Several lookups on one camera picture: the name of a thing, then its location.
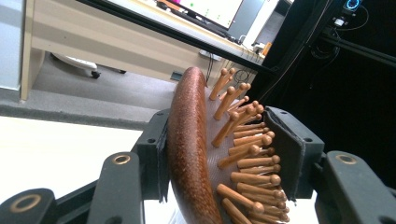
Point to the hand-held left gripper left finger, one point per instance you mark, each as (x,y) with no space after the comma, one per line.
(151,146)

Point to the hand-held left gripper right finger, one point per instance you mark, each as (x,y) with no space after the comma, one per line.
(295,146)

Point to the brown wooden paddle hairbrush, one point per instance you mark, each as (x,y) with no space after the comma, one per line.
(190,149)

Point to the black curtain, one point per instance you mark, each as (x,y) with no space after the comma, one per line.
(348,109)

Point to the grey desk socket panel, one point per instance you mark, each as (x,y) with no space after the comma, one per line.
(176,75)

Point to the white office chair base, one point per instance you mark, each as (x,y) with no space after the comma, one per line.
(77,63)

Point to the light wooden desk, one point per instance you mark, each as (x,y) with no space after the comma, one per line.
(102,34)

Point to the computer monitor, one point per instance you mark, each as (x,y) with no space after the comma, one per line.
(218,12)

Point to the white cabinet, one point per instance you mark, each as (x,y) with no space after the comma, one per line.
(11,40)

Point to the black horizontal frame bar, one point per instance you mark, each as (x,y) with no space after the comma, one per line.
(174,31)

